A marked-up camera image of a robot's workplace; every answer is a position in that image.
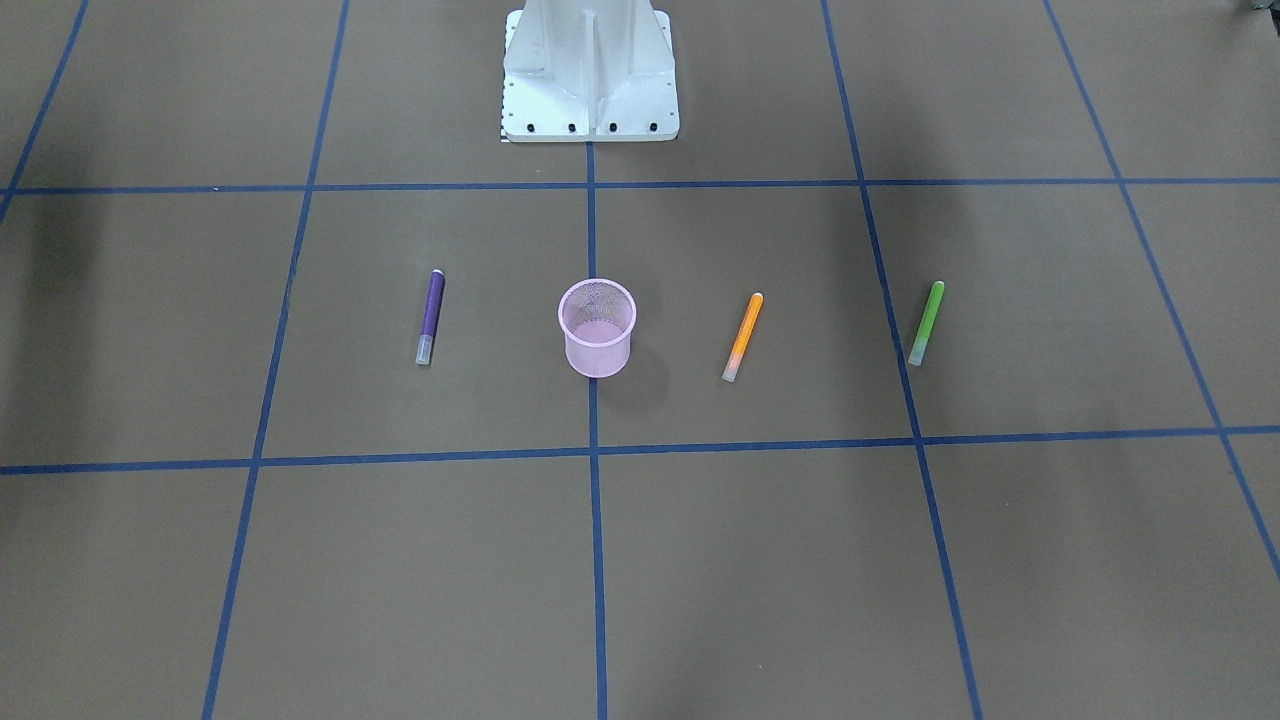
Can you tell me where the pink mesh pen holder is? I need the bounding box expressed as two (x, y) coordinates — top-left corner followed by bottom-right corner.
(556, 278), (637, 379)

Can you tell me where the orange marker pen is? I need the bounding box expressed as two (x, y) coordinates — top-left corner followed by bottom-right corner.
(721, 292), (765, 383)

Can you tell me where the purple marker pen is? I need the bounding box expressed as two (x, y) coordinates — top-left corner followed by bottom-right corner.
(415, 268), (445, 366)

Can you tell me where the green marker pen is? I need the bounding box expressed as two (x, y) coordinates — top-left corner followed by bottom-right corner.
(906, 281), (946, 366)

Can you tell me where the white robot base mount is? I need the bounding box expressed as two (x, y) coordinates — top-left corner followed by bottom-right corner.
(500, 1), (681, 143)

